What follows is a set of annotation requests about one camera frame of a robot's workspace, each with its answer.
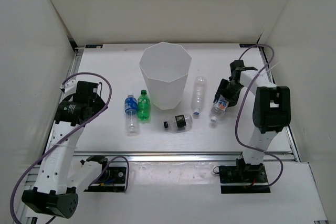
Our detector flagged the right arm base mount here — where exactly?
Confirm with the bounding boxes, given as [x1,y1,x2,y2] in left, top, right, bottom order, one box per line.
[213,158,270,194]

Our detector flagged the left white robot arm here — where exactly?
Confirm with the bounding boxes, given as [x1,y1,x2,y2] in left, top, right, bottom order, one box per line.
[22,81,110,219]

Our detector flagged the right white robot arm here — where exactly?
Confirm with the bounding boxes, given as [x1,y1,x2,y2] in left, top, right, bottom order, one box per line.
[211,60,291,182]

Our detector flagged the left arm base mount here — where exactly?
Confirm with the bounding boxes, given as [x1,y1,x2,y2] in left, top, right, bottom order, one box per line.
[81,155,130,193]

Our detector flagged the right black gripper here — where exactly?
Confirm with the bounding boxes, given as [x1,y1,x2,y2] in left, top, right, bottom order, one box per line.
[214,78,245,108]

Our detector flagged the clear bottle black label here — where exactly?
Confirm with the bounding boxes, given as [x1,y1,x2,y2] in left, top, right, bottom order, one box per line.
[163,114,193,133]

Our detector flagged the blue label plastic bottle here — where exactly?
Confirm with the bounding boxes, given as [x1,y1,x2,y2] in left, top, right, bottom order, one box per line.
[124,92,140,136]

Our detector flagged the white octagonal bin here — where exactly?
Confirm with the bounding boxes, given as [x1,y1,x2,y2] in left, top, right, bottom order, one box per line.
[139,42,192,110]

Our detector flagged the aluminium table rail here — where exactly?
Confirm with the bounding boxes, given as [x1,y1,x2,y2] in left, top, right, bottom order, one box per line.
[26,150,301,163]

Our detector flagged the green plastic bottle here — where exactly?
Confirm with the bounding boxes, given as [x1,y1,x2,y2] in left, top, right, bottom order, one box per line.
[137,90,151,122]

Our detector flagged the clear bottle orange blue label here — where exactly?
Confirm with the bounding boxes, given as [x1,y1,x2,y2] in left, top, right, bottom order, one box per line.
[210,95,229,124]

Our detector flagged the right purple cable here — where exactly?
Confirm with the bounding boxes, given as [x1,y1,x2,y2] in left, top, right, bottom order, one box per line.
[234,44,284,189]

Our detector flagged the clear plastic bottle blue cap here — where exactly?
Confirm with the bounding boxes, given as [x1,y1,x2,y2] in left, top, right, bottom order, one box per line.
[191,76,207,116]

